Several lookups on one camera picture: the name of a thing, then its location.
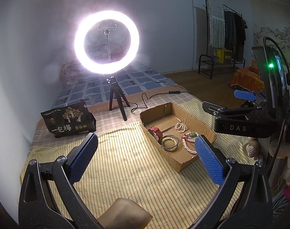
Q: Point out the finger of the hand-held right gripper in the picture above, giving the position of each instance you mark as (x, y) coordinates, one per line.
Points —
(245, 95)
(218, 111)

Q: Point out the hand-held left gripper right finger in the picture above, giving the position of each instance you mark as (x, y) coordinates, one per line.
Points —
(210, 159)

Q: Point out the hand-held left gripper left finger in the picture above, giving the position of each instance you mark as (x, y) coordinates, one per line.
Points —
(84, 157)

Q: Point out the cardboard box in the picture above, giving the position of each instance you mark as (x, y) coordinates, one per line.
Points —
(184, 163)

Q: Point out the dark thin bangle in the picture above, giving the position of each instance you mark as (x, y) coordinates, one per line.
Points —
(177, 144)

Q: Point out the red watch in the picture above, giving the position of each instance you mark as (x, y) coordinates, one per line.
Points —
(155, 131)

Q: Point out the orange cloth covered stool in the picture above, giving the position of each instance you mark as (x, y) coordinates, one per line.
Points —
(247, 80)

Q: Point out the beige plush toy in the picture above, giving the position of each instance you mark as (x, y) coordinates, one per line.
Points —
(253, 148)

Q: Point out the cardboard piece with red strip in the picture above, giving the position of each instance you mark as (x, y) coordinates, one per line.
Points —
(254, 66)

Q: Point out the black printed snack bag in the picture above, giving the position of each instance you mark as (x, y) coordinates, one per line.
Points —
(68, 121)

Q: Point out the pink plaid blanket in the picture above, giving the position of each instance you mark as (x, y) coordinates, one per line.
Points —
(102, 116)

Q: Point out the yellow box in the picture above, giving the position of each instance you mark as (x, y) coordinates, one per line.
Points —
(224, 56)

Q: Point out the black clothes rack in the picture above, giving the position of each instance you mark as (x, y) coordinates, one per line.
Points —
(203, 62)

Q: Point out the dark hanging clothes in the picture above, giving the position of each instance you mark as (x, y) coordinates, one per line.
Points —
(234, 33)

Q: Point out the tan block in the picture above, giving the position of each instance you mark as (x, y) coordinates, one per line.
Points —
(123, 210)

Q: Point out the black tripod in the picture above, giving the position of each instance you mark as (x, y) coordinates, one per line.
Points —
(114, 93)

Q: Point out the striped white towel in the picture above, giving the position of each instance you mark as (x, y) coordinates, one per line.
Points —
(216, 23)

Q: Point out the patterned pillow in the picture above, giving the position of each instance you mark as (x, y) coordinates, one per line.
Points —
(68, 71)

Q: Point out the landscape wall scroll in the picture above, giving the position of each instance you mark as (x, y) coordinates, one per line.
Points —
(266, 31)

